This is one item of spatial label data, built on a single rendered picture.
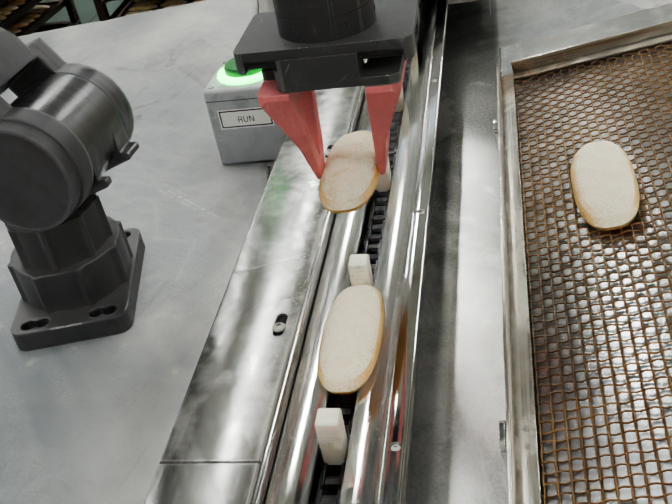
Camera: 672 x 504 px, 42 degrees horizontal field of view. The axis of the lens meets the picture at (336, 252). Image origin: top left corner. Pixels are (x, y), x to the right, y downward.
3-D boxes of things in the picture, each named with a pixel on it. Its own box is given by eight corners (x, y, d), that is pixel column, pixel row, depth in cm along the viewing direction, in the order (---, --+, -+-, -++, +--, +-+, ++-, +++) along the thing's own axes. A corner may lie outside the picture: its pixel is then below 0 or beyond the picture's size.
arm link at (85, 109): (47, 199, 68) (12, 239, 63) (-3, 77, 62) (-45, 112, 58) (155, 196, 65) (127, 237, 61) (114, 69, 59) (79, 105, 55)
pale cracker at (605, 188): (566, 154, 59) (562, 139, 58) (624, 140, 58) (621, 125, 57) (581, 238, 51) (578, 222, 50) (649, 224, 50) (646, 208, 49)
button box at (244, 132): (244, 157, 90) (219, 56, 84) (319, 152, 88) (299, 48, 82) (225, 200, 83) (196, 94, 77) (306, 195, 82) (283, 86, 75)
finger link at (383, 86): (414, 196, 53) (396, 49, 47) (299, 203, 54) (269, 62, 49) (421, 141, 58) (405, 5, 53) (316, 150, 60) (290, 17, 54)
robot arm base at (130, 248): (45, 260, 73) (15, 353, 63) (9, 177, 69) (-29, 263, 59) (146, 241, 73) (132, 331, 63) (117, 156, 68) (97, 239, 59)
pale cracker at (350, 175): (334, 138, 61) (331, 124, 60) (388, 134, 60) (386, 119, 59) (311, 217, 53) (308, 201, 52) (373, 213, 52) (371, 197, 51)
